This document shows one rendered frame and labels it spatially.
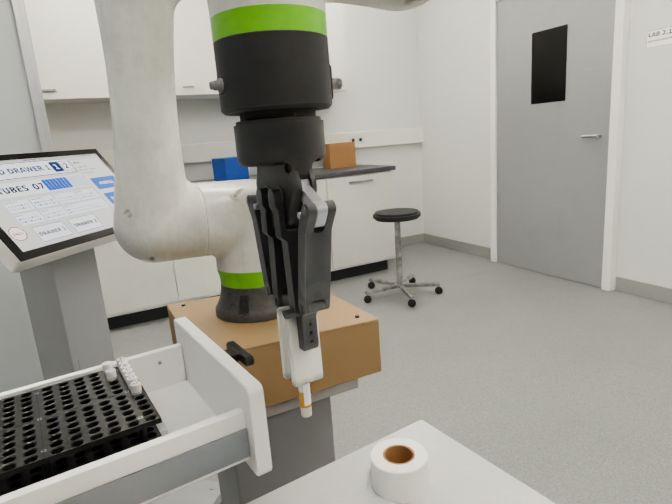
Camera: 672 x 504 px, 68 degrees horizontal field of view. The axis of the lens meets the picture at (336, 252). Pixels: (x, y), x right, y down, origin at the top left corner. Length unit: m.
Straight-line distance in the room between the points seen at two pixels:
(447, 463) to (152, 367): 0.44
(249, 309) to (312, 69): 0.58
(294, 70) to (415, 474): 0.46
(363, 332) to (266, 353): 0.18
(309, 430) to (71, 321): 0.83
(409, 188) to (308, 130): 4.83
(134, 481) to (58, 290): 1.02
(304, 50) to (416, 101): 4.89
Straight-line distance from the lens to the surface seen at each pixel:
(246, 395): 0.57
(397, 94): 5.15
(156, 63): 0.82
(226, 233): 0.87
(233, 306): 0.92
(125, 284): 3.64
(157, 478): 0.58
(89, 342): 1.64
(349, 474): 0.70
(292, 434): 0.99
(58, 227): 1.44
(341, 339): 0.87
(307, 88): 0.40
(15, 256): 1.33
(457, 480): 0.69
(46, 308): 1.59
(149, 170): 0.83
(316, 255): 0.40
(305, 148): 0.40
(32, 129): 2.26
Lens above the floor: 1.18
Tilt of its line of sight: 13 degrees down
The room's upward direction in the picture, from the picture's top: 4 degrees counter-clockwise
